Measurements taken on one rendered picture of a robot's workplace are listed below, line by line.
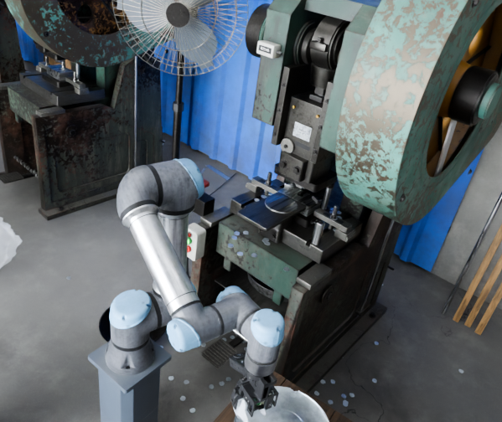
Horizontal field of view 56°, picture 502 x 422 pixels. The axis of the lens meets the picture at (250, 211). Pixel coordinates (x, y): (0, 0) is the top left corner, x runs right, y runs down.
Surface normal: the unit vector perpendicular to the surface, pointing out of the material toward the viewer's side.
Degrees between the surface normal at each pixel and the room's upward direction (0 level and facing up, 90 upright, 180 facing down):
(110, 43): 90
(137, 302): 7
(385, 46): 70
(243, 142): 90
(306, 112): 90
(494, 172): 90
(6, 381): 0
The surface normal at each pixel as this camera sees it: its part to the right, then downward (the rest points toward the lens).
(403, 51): -0.57, 0.02
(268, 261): -0.64, 0.32
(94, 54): 0.72, 0.44
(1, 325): 0.14, -0.84
